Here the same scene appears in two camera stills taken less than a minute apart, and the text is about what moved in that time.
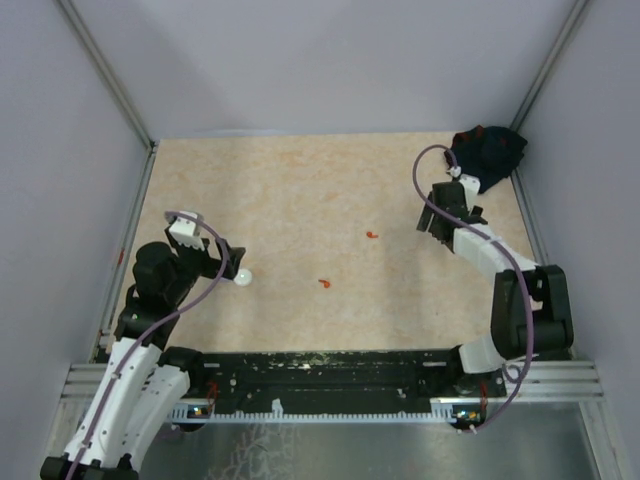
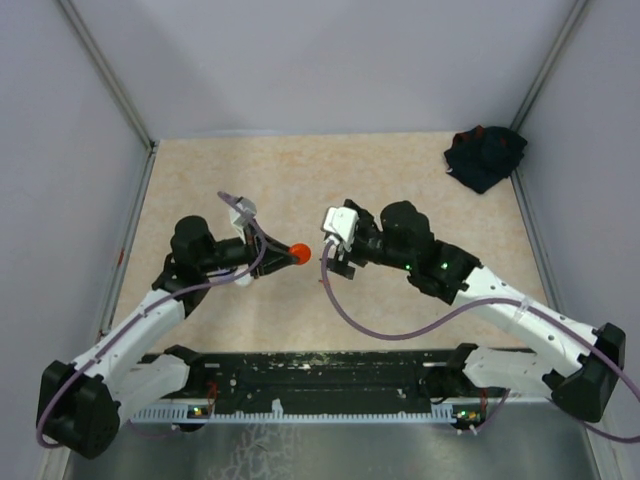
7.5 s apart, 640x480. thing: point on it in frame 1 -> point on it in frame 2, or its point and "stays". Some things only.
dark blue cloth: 486,153 stays
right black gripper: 426,218 -> 339,263
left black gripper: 212,264 -> 271,255
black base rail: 335,385 stays
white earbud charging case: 243,277 stays
